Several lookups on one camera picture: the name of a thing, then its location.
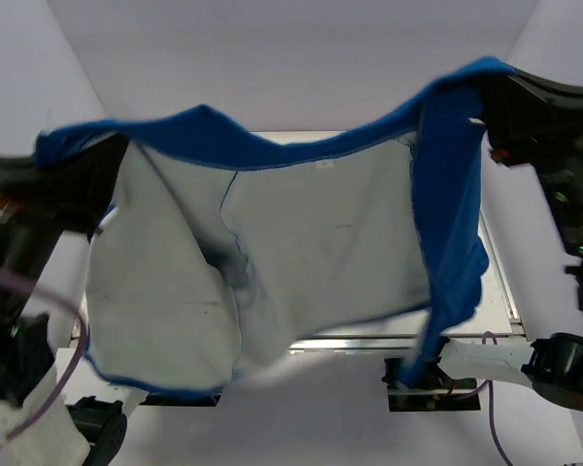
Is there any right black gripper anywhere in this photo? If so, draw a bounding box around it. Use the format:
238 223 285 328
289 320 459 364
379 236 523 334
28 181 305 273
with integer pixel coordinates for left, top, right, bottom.
467 55 583 251

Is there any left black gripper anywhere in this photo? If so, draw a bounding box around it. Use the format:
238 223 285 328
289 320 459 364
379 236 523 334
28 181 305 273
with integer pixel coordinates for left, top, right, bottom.
0 123 130 311

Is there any blue zip jacket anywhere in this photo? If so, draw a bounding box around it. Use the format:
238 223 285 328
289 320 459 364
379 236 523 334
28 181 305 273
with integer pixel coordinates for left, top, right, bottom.
34 57 512 396

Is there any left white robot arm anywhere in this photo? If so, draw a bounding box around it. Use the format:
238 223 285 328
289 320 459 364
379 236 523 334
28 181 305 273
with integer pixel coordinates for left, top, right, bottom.
0 135 129 465

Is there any aluminium table front rail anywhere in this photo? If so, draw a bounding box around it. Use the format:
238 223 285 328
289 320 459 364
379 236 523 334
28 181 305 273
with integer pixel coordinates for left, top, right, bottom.
286 337 526 353

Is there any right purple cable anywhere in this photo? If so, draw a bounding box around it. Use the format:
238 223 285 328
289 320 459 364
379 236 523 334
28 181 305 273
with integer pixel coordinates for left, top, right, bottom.
436 330 516 466

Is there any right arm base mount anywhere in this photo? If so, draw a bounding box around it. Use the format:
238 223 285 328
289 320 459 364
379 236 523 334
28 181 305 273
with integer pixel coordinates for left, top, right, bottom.
382 358 481 413

